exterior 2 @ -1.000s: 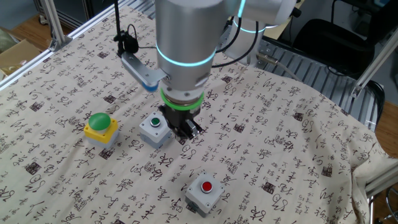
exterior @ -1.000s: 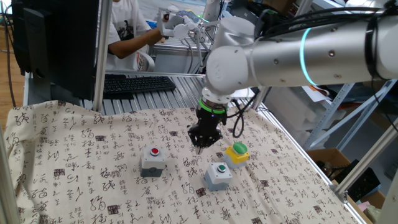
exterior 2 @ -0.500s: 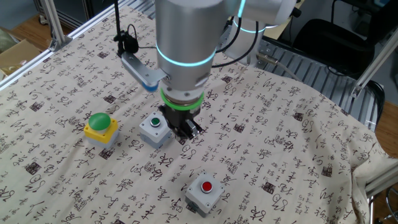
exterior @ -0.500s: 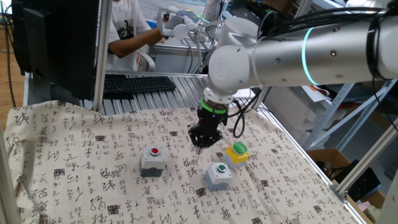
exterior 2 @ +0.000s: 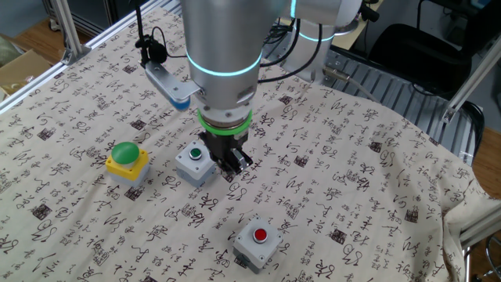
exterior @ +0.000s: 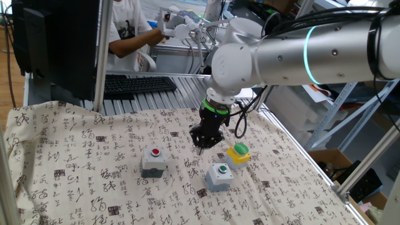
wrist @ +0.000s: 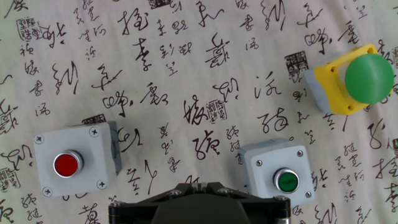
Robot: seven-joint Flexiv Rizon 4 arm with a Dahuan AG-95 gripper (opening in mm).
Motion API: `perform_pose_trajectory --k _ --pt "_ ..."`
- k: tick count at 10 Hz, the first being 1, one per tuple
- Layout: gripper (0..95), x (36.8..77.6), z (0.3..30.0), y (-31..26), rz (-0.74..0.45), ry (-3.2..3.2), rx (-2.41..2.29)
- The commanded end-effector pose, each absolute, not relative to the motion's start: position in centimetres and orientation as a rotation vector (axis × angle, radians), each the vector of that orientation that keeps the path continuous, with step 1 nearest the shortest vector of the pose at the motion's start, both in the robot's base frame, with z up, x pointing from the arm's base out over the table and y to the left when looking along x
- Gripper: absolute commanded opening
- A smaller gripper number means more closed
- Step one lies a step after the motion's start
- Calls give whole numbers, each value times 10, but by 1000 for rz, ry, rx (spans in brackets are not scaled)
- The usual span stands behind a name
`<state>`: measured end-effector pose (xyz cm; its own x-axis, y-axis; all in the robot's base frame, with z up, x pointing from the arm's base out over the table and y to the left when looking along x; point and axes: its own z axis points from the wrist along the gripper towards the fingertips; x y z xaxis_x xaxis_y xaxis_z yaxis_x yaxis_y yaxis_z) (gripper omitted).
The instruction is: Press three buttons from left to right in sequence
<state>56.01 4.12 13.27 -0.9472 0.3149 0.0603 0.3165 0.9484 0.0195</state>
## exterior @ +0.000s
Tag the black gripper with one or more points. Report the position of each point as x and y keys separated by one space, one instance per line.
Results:
x=214 y=120

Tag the yellow box green mushroom button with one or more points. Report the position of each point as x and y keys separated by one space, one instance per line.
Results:
x=237 y=156

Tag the grey box green button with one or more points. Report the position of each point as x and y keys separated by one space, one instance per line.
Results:
x=218 y=179

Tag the grey box red button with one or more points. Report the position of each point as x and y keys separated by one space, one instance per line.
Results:
x=153 y=162

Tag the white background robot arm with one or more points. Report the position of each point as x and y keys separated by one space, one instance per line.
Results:
x=212 y=11

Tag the bare operator forearm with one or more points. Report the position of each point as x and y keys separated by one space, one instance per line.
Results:
x=134 y=43

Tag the grey metal workbench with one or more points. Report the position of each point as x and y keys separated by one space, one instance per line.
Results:
x=175 y=64

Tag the black keyboard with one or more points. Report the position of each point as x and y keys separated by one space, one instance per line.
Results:
x=140 y=85

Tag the white foam sheets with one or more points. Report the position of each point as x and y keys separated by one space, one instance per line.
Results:
x=290 y=115

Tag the white chair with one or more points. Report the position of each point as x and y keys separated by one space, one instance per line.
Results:
x=150 y=62

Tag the beige calligraphy print tablecloth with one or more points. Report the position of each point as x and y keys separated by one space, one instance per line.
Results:
x=93 y=156

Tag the paper with orange print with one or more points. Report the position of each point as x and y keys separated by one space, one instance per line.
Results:
x=314 y=93

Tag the brown cardboard box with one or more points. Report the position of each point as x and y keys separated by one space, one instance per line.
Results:
x=325 y=156

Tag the blue-grey metal shelf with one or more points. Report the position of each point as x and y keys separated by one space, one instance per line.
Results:
x=329 y=118

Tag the black background equipment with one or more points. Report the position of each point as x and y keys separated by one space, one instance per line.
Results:
x=256 y=7

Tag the person in white t-shirt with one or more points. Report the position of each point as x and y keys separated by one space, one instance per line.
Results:
x=118 y=18

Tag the black electronic device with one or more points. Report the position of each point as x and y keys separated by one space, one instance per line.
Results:
x=362 y=184

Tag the black computer monitor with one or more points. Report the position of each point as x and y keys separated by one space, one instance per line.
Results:
x=62 y=47

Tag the pale green bag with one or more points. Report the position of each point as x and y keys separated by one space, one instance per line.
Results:
x=375 y=217

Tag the white bag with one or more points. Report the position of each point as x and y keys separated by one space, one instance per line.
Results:
x=365 y=3

